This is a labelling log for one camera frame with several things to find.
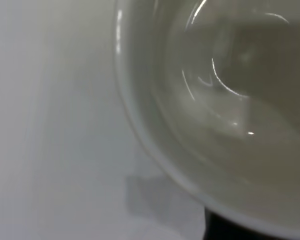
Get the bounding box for red ceramic mug white inside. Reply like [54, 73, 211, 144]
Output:
[113, 0, 300, 240]

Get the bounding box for white tablecloth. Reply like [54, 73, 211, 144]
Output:
[0, 0, 208, 240]

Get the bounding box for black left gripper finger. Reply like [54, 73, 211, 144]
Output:
[203, 206, 300, 240]

